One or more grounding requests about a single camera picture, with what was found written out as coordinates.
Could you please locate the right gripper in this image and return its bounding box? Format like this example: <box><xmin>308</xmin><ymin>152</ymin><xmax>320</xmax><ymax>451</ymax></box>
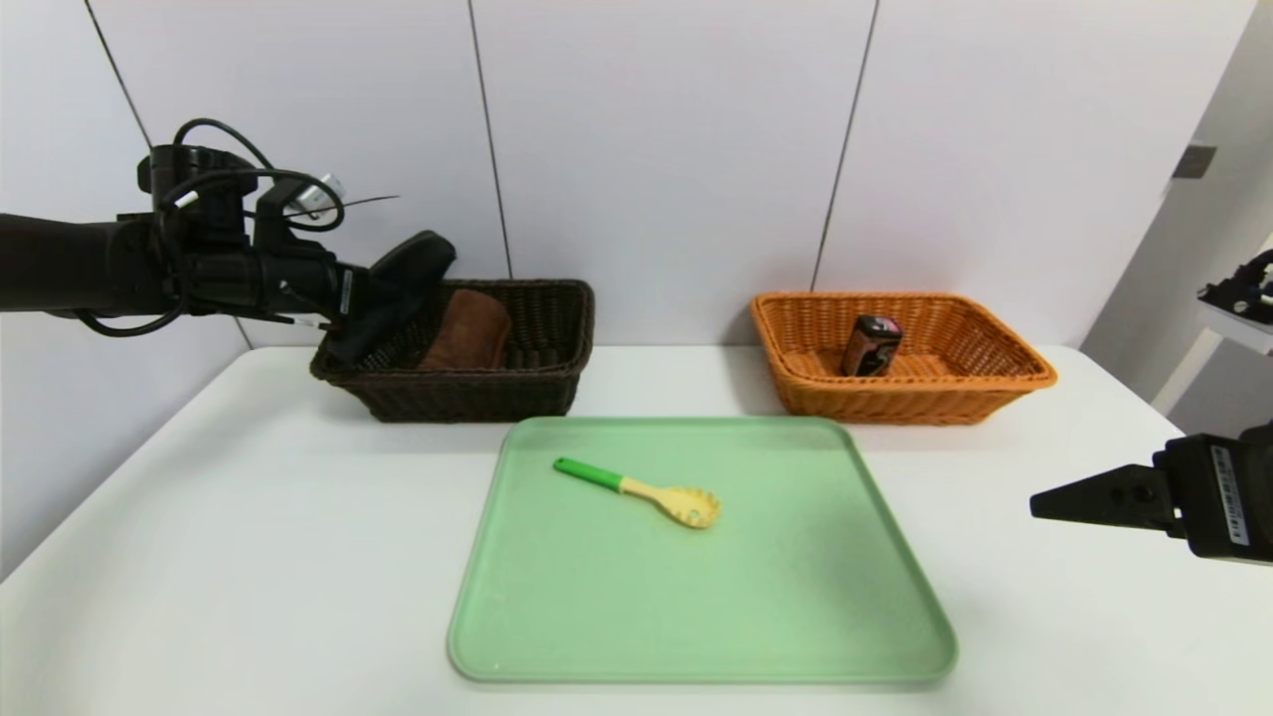
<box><xmin>1029</xmin><ymin>424</ymin><xmax>1273</xmax><ymax>566</ymax></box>

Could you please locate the small black pink snack box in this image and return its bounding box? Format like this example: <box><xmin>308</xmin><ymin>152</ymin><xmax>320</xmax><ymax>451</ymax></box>
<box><xmin>840</xmin><ymin>314</ymin><xmax>904</xmax><ymax>378</ymax></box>

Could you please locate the yellow pasta spoon green handle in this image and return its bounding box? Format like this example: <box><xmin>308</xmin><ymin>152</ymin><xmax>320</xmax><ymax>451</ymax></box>
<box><xmin>553</xmin><ymin>456</ymin><xmax>722</xmax><ymax>530</ymax></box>

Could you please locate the brown towel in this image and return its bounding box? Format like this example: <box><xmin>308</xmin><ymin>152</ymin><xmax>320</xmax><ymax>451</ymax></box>
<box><xmin>418</xmin><ymin>288</ymin><xmax>513</xmax><ymax>373</ymax></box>

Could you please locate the orange wicker basket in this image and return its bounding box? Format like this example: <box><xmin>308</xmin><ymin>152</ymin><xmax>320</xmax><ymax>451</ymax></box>
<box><xmin>748</xmin><ymin>290</ymin><xmax>1057</xmax><ymax>427</ymax></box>

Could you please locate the dark brown wicker basket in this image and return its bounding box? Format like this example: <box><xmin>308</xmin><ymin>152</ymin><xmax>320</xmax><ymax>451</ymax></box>
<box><xmin>310</xmin><ymin>279</ymin><xmax>596</xmax><ymax>424</ymax></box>

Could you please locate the green plastic tray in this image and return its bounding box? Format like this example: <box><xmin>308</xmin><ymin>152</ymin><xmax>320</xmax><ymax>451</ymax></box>
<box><xmin>448</xmin><ymin>416</ymin><xmax>958</xmax><ymax>685</ymax></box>

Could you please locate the white door frame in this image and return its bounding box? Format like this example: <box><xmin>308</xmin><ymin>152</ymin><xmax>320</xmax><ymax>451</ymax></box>
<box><xmin>1152</xmin><ymin>227</ymin><xmax>1273</xmax><ymax>411</ymax></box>

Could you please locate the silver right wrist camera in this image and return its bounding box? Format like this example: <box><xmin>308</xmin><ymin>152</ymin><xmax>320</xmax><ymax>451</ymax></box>
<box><xmin>1196</xmin><ymin>249</ymin><xmax>1273</xmax><ymax>357</ymax></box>

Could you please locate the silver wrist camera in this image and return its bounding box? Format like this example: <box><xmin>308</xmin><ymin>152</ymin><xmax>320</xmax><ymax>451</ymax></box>
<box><xmin>288</xmin><ymin>174</ymin><xmax>347</xmax><ymax>222</ymax></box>
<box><xmin>1196</xmin><ymin>249</ymin><xmax>1273</xmax><ymax>357</ymax></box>

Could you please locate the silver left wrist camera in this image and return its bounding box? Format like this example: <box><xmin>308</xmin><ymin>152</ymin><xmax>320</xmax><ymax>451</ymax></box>
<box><xmin>288</xmin><ymin>174</ymin><xmax>347</xmax><ymax>222</ymax></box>

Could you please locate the black left camera bracket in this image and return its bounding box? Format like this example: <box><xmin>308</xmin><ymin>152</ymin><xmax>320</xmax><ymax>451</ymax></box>
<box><xmin>254</xmin><ymin>179</ymin><xmax>299</xmax><ymax>255</ymax></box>

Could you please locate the black left camera cable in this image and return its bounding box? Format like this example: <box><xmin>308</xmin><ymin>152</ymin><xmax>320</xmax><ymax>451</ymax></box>
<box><xmin>159</xmin><ymin>169</ymin><xmax>346</xmax><ymax>235</ymax></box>

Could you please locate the thin black left motor cable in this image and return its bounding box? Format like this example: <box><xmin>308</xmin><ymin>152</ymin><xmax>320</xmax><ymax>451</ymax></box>
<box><xmin>171</xmin><ymin>118</ymin><xmax>277</xmax><ymax>172</ymax></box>

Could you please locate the black left tagged cable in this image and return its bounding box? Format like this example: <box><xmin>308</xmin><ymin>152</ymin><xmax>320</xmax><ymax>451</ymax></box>
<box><xmin>75</xmin><ymin>298</ymin><xmax>190</xmax><ymax>339</ymax></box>

